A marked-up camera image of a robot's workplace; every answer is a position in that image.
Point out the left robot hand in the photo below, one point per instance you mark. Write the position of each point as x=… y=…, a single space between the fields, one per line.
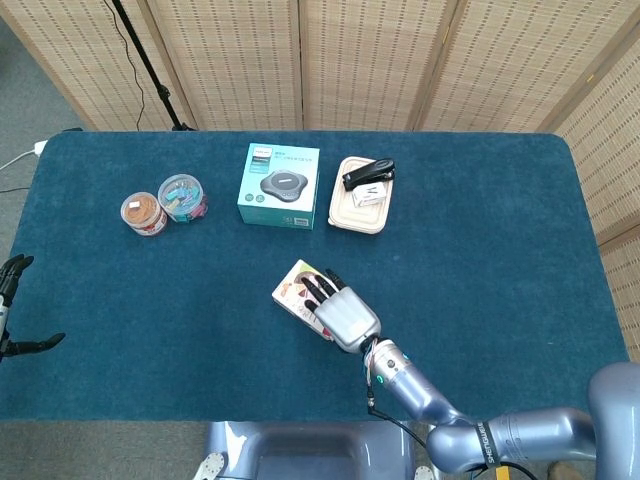
x=12 y=272

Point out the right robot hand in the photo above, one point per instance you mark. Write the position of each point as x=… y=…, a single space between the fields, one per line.
x=345 y=317

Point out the white printed cookie box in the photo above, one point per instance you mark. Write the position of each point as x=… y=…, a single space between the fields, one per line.
x=289 y=296

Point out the beige lidded food container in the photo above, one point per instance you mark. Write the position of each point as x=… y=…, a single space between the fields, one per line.
x=355 y=221

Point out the small white staples box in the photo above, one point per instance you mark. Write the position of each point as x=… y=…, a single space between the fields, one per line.
x=369 y=196

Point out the teal speakerphone product box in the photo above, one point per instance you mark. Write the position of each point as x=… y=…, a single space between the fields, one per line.
x=277 y=212

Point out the blue-grey robot torso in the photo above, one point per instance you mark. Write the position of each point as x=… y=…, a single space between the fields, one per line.
x=310 y=450

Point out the blue table cloth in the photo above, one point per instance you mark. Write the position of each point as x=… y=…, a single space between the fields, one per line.
x=150 y=310

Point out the clear jar of rubber bands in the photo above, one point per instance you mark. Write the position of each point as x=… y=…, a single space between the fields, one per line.
x=142 y=211

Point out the black stapler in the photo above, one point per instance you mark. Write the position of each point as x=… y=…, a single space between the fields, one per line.
x=367 y=172

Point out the clear jar of binder clips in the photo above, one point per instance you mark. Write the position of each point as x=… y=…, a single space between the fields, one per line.
x=180 y=196

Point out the black tripod stand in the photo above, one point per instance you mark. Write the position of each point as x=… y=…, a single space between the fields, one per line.
x=160 y=92

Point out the bamboo folding screen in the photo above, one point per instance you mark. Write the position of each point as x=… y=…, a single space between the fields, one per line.
x=350 y=60

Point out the bamboo side screen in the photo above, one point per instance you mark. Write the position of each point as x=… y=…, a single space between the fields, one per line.
x=610 y=175

